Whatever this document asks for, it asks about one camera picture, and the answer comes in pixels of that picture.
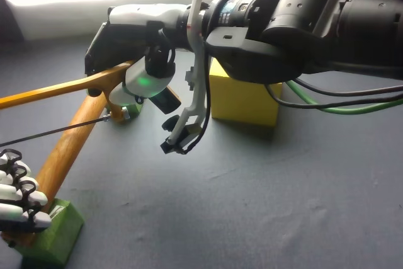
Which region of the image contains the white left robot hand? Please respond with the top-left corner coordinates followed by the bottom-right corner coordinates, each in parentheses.
top-left (0, 149), bottom-right (54, 234)

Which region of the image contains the round wooden dowel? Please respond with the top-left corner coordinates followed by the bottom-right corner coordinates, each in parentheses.
top-left (1, 92), bottom-right (110, 248)

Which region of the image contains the orange hacksaw with black handle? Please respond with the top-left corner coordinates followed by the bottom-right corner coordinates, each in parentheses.
top-left (0, 60), bottom-right (181, 149)

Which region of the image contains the green support block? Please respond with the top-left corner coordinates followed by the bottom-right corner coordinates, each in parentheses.
top-left (14, 198), bottom-right (86, 266)
top-left (116, 100), bottom-right (145, 126)

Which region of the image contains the grey table cloth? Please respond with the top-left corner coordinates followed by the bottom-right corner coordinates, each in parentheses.
top-left (0, 37), bottom-right (403, 269)

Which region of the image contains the yellow wooden block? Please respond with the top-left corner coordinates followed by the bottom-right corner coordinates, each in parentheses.
top-left (208, 57), bottom-right (283, 129)

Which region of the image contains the green cable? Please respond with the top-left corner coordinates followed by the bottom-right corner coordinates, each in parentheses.
top-left (285, 79), bottom-right (403, 115)

